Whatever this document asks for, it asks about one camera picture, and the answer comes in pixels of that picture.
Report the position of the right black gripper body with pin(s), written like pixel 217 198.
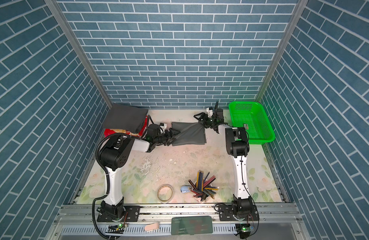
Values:
pixel 209 122

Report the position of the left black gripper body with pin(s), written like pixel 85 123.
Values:
pixel 162 138

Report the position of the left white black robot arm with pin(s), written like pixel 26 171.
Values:
pixel 112 154

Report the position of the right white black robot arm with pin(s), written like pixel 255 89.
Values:
pixel 237 146

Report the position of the folded dark grey t shirt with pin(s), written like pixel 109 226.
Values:
pixel 125 118

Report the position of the green plastic basket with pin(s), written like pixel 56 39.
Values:
pixel 254 115

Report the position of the folded red t shirt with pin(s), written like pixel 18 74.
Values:
pixel 108 132

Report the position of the roll of clear tape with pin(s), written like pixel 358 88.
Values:
pixel 165 193

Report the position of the small blue pencil sharpener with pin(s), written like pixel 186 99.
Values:
pixel 185 189

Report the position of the bundle of coloured pencils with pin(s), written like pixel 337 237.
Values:
pixel 202 188

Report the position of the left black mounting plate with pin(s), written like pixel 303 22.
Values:
pixel 118 214

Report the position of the black mounting plate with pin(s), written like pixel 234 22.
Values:
pixel 118 214
pixel 227 213

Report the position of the pink eraser block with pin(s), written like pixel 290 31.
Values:
pixel 151 227

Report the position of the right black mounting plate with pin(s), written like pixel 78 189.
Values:
pixel 227 213

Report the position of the left small circuit board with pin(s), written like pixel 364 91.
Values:
pixel 115 229

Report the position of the small circuit board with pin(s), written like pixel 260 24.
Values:
pixel 115 229
pixel 243 231

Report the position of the right small circuit board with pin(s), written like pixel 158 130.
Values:
pixel 243 231

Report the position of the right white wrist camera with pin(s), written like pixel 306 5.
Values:
pixel 210 112

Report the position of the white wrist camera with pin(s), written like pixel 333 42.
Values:
pixel 210 112
pixel 163 126

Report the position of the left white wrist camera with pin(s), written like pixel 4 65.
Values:
pixel 163 126

